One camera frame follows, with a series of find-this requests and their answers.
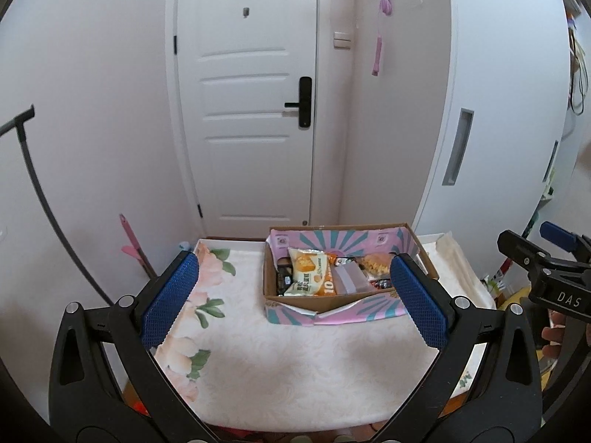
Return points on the floral tablecloth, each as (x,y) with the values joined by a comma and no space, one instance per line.
(300,364)

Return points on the black curved pole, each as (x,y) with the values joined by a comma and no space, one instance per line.
(41,194)

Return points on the pink striped cardboard box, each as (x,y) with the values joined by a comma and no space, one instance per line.
(323,316)

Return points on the person's right hand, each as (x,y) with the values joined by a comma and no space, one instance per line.
(553,334)

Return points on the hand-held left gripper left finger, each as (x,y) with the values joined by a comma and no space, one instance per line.
(171,300)

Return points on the yellow floral bedding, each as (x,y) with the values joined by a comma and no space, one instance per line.
(466,380)

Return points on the grey purple snack packet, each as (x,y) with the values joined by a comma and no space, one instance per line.
(351,279)

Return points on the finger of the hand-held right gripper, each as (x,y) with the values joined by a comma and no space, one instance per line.
(558,235)
(521,247)

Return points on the yellow and white snack packet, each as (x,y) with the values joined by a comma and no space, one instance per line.
(307,270)

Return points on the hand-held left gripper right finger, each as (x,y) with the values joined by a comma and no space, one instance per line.
(418,300)

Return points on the orange snack packet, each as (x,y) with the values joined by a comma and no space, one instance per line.
(329,277)

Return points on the white light switch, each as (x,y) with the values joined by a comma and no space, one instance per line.
(342,40)

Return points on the white wardrobe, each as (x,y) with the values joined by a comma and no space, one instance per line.
(498,78)

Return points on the clear bag of yellow snacks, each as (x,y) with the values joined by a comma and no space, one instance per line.
(376,265)

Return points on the white panel door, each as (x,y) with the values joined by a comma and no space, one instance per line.
(249,101)

